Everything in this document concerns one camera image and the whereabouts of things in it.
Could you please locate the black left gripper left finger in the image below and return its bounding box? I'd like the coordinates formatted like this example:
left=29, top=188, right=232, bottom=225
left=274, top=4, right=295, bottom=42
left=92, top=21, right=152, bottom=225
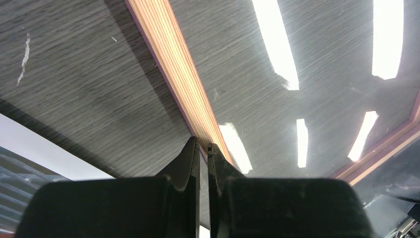
left=15, top=137, right=200, bottom=238

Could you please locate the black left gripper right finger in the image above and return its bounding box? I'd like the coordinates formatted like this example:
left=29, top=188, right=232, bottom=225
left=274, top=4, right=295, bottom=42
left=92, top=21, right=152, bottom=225
left=208, top=143, right=374, bottom=238

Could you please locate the pink wooden picture frame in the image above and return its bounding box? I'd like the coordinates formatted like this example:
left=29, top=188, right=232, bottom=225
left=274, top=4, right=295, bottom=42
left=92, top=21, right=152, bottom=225
left=124, top=0, right=420, bottom=187

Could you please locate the cat and books photo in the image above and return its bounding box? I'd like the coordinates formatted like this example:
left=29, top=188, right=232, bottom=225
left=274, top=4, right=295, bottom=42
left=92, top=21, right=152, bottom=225
left=0, top=115, right=112, bottom=238

